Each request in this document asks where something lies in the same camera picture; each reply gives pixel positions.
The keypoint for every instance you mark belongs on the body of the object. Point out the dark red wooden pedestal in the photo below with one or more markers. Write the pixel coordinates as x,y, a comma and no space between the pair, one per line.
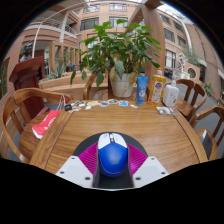
28,76

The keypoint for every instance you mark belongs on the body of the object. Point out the red and white shopping bag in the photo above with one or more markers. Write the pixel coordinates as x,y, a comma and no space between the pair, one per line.
45,125

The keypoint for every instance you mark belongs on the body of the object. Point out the pale yellow sticker card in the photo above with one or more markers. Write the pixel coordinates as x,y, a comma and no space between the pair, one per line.
93,103

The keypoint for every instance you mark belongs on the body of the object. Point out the green plant in white pot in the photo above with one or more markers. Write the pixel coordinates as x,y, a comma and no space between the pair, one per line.
116,50

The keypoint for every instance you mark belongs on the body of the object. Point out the small black key fob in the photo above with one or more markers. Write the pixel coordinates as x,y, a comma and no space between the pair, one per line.
68,107

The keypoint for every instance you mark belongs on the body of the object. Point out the dark grey round mouse pad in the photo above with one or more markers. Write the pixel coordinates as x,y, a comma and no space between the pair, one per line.
84,145

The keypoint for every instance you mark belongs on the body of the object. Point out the dark grey notebook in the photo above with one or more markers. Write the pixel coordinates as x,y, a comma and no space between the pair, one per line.
207,145

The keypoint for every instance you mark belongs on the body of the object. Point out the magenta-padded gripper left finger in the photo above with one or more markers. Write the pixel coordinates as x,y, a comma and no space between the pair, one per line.
75,170

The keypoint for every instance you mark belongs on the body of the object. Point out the yellow bottle with orange cap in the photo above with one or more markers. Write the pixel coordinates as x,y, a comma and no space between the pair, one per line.
156,88

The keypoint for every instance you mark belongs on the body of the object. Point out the blue squeeze tube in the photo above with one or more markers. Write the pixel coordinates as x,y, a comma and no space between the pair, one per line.
142,90

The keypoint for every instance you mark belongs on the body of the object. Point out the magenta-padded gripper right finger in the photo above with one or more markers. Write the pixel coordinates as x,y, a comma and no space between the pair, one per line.
150,170

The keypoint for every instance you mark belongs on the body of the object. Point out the blue and white computer mouse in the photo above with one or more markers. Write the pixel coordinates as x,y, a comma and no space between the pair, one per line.
112,156

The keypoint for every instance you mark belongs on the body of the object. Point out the white pump bottle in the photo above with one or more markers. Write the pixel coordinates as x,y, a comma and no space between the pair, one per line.
170,95

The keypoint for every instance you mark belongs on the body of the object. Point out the spiky green agave plant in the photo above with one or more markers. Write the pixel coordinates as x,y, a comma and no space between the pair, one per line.
60,70

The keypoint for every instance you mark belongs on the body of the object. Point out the small blue sticker card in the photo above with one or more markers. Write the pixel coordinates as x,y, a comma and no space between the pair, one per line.
112,101
104,104
123,103

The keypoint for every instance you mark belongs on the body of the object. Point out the white packet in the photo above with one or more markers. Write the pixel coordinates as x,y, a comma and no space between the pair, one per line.
164,110

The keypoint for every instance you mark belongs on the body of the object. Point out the dark bust statue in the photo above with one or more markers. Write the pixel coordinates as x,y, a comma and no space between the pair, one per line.
26,51

